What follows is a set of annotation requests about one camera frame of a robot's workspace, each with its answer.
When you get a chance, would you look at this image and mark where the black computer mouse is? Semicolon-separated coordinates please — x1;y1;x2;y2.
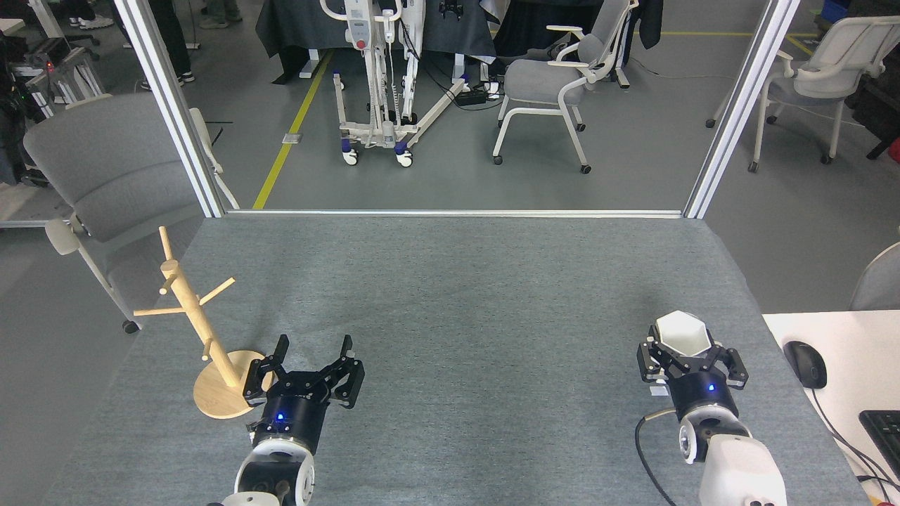
783;341;828;390

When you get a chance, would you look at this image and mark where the wooden cup rack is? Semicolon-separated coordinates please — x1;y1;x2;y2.
134;226;274;420

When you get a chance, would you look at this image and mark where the black mouse cable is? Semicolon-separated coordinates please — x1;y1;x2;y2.
809;387;900;495

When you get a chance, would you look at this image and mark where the grey office chair white frame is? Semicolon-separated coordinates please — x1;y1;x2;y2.
706;15;900;174
492;0;639;175

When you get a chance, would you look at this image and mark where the grey chair backrest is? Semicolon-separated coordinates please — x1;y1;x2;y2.
849;242;900;312

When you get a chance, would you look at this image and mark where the silver table edge rail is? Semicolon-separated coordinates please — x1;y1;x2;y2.
224;208;685;219

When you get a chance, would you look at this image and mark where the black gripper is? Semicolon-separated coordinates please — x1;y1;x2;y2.
637;339;750;423
243;335;366;452

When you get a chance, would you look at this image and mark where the black keyboard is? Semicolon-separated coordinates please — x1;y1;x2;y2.
859;410;900;483

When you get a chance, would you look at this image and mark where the white desk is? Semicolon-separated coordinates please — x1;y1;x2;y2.
763;310;900;506

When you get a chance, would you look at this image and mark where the white hexagonal cup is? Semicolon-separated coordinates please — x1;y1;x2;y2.
653;310;713;358

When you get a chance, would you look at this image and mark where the black cloth covered table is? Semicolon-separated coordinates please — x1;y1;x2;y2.
255;0;498;86

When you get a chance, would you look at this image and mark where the grey chair with cream frame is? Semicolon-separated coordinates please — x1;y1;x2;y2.
23;93;240;335

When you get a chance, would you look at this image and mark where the white stand on wheels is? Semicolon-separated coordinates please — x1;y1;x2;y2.
320;0;469;168

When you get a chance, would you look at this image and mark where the person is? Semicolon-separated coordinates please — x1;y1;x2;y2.
123;0;197;91

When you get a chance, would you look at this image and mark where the silver aluminium post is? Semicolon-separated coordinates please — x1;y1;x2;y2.
683;0;803;220
113;0;228;219

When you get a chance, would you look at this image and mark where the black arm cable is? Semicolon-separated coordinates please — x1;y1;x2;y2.
635;408;680;506

